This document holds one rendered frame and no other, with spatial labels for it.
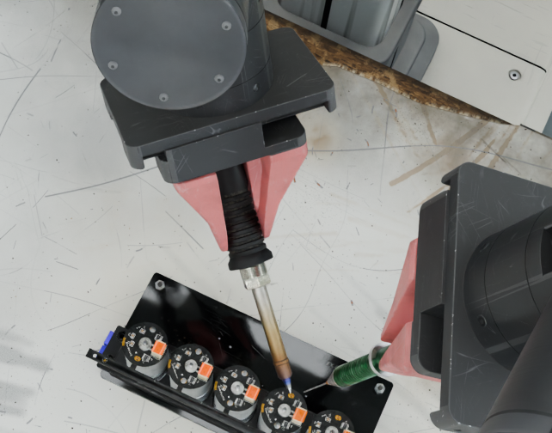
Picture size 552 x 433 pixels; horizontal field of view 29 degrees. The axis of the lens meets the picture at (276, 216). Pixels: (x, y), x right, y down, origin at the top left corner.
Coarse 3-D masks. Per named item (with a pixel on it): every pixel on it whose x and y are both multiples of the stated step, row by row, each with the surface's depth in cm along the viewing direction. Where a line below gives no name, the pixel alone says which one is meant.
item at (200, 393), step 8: (192, 360) 59; (184, 368) 59; (192, 368) 59; (176, 384) 59; (208, 384) 60; (184, 392) 59; (192, 392) 59; (200, 392) 60; (208, 392) 62; (200, 400) 62
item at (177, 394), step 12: (96, 360) 58; (108, 360) 58; (120, 372) 58; (132, 372) 58; (144, 384) 58; (156, 384) 58; (180, 396) 58; (204, 408) 58; (228, 408) 58; (228, 420) 58; (240, 420) 58; (252, 432) 58; (264, 432) 58; (276, 432) 58
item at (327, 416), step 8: (320, 416) 58; (328, 416) 58; (344, 416) 58; (312, 424) 58; (320, 424) 58; (328, 424) 58; (336, 424) 58; (344, 424) 58; (352, 424) 58; (312, 432) 58; (320, 432) 58
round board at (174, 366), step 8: (192, 344) 59; (176, 352) 59; (184, 352) 59; (192, 352) 59; (208, 352) 59; (176, 360) 59; (184, 360) 59; (200, 360) 59; (208, 360) 59; (176, 368) 59; (176, 376) 58; (184, 376) 58; (192, 376) 58; (184, 384) 58; (192, 384) 58; (200, 384) 58
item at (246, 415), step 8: (232, 384) 58; (240, 384) 58; (232, 392) 58; (240, 392) 58; (216, 400) 59; (216, 408) 61; (248, 408) 58; (232, 416) 60; (240, 416) 60; (248, 416) 61
